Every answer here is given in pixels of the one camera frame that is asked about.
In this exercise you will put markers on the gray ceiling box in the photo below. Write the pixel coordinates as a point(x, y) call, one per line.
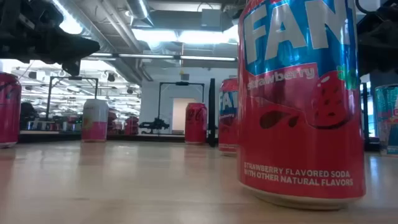
point(211, 18)

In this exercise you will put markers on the white and pink can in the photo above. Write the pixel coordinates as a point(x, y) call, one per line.
point(94, 121)

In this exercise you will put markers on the black background robot arm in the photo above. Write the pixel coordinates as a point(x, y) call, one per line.
point(155, 125)

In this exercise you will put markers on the round silver air duct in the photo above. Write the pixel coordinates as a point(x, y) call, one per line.
point(138, 7)

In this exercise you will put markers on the bright ceiling strip light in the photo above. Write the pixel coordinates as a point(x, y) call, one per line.
point(71, 26)

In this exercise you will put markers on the black shelf divider post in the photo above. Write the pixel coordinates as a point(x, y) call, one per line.
point(211, 115)

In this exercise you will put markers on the red background can stack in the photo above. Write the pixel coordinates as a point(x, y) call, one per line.
point(132, 125)

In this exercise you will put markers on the magenta red soda can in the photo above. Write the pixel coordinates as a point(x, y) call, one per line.
point(9, 112)

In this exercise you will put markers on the long ceiling light bar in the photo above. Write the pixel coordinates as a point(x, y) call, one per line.
point(149, 56)

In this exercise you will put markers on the red Coke Zero can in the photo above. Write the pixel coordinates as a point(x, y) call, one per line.
point(196, 124)

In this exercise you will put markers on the bright ceiling light panel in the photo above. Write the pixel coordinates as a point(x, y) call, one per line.
point(186, 36)

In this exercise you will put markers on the small gray hanging box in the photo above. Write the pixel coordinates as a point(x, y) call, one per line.
point(185, 77)

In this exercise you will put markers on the black background arch frame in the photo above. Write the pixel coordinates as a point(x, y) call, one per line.
point(74, 78)
point(182, 83)

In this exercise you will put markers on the white doorway panel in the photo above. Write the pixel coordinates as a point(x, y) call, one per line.
point(179, 115)

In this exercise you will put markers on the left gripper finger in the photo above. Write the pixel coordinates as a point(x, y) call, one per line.
point(68, 39)
point(68, 55)

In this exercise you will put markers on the teal slim energy drink can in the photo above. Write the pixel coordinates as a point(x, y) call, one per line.
point(387, 124)

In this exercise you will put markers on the red Fanta strawberry can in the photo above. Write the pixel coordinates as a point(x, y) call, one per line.
point(298, 130)
point(227, 124)

